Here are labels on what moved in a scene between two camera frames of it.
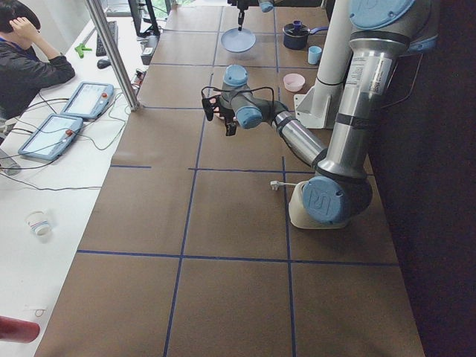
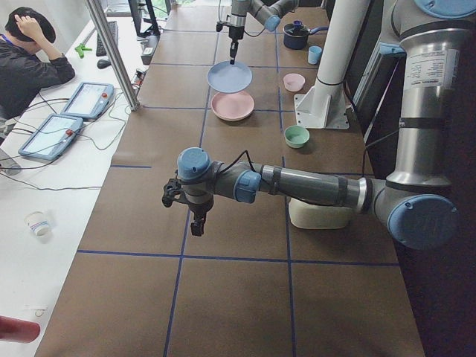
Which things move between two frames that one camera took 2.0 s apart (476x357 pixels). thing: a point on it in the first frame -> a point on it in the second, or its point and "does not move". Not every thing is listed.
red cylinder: (18, 330) does not move
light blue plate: (238, 42) -> (226, 77)
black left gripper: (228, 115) -> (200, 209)
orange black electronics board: (140, 75) does not move
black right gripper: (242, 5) -> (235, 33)
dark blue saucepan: (296, 34) does not move
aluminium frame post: (95, 10) does not move
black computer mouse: (103, 64) does not move
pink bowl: (293, 82) does not move
